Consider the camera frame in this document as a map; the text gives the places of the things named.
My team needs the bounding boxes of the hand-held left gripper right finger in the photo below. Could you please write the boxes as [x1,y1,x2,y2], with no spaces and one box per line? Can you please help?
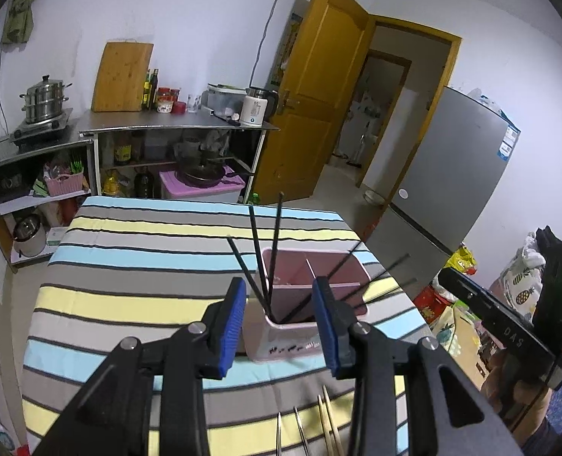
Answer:
[312,276,524,456]

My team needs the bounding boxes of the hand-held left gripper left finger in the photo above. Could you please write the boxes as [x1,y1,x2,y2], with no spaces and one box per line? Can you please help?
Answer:
[34,276,248,456]

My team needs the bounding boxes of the pink plastic utensil basket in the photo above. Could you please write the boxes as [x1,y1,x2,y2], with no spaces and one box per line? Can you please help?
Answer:
[243,247,374,366]

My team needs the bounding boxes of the black chopstick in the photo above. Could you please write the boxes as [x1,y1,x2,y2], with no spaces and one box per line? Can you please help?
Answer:
[227,236,268,312]
[249,205,270,305]
[343,253,410,298]
[281,241,365,324]
[268,192,284,312]

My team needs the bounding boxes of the light wooden chopstick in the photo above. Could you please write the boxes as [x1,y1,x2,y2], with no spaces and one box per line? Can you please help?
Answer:
[323,385,344,456]
[316,394,334,456]

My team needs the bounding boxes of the person's right forearm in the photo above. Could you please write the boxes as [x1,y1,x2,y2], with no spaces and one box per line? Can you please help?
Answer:
[518,418,562,456]

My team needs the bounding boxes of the person's right hand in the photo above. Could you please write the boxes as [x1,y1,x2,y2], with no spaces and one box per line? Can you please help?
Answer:
[483,351,550,433]

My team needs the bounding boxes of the printed cardboard box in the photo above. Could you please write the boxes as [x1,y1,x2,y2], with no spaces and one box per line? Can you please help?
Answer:
[435,304,505,390]

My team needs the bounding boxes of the pineapple print bag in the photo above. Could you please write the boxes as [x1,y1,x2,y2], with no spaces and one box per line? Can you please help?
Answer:
[499,233,548,319]

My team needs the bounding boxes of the red box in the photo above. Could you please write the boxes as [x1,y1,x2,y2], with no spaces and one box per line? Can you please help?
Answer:
[411,287,448,326]

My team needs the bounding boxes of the yellow snack bags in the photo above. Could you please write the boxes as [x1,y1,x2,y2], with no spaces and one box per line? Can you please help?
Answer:
[447,242,478,276]

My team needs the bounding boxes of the striped tablecloth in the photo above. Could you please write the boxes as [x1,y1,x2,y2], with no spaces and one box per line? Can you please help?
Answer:
[22,195,431,456]

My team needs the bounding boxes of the pink storage box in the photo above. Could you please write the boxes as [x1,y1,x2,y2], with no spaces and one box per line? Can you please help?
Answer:
[159,168,246,205]

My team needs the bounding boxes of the black frying pan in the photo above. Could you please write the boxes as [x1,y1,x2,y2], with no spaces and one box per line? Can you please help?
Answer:
[174,152,253,188]

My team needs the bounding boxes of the dark round bottle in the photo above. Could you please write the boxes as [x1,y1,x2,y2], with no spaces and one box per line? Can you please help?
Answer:
[134,166,155,199]

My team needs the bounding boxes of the grey refrigerator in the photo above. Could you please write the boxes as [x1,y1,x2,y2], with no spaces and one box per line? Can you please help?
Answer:
[369,85,521,257]

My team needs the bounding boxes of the blue white sticker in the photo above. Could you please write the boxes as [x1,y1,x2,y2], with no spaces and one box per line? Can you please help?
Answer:
[497,126,520,162]

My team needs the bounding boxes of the yellow oil bottle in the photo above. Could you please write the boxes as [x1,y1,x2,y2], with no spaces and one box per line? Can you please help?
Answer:
[101,171,130,198]

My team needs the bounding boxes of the small white box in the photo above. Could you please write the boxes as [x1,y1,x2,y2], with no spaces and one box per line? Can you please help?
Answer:
[46,228,70,250]

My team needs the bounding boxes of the brown sauce jar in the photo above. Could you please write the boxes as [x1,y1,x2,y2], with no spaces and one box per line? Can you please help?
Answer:
[115,133,134,166]

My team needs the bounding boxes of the small pink woven basket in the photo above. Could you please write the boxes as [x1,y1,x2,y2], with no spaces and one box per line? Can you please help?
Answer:
[46,171,85,198]

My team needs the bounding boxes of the silver cooking pot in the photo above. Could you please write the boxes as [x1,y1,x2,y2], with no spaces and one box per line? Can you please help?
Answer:
[11,214,48,258]

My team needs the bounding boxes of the white electric kettle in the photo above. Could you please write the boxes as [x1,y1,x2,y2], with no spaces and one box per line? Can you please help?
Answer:
[240,86,279,128]

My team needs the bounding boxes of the clear storage container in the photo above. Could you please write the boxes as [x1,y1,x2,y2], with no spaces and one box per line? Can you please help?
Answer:
[200,83,251,119]

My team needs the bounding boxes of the metal kitchen shelf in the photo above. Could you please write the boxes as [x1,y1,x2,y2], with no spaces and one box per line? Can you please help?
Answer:
[77,107,281,205]

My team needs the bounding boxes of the yellow wooden door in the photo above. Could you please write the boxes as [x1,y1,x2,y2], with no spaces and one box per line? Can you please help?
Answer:
[253,0,371,205]

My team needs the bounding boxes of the wooden cutting board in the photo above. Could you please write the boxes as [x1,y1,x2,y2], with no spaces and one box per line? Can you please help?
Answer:
[91,40,155,113]

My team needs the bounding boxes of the black induction cooker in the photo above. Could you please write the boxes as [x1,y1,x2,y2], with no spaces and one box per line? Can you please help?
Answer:
[8,108,73,146]

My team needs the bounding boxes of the low corner shelf unit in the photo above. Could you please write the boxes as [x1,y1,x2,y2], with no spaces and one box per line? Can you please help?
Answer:
[0,128,96,269]

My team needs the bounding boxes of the steel steamer pot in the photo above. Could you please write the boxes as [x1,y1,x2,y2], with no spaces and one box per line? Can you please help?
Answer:
[19,75,73,123]

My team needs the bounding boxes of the hanging green cloth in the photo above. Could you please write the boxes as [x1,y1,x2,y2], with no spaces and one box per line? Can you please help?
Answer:
[1,0,44,46]

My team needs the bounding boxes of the black handled knife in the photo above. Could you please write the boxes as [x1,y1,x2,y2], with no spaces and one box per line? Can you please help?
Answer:
[210,107,241,127]

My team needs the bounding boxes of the brown inner door frame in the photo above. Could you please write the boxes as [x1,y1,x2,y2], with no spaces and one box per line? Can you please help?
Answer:
[328,50,412,172]

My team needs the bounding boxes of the wall poster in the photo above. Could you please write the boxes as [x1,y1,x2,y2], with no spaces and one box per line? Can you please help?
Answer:
[270,12,305,89]

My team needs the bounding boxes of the black wall cable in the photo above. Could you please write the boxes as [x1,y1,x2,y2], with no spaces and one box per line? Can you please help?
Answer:
[250,0,294,89]

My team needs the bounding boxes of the yellow door frame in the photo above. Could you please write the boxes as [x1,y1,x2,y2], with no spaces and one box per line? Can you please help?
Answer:
[357,15,463,191]

